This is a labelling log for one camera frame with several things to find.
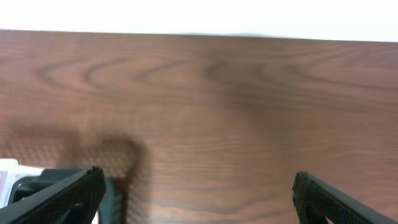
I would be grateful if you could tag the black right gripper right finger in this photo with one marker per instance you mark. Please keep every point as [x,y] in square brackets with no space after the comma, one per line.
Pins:
[317,202]

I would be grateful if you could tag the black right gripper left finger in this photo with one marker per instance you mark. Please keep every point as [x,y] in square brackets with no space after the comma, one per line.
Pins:
[71,200]

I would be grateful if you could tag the black plastic basket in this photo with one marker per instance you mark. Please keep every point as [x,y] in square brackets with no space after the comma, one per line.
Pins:
[110,209]

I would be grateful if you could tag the clear plastic basket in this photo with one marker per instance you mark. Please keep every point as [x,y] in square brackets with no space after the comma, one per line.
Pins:
[11,172]

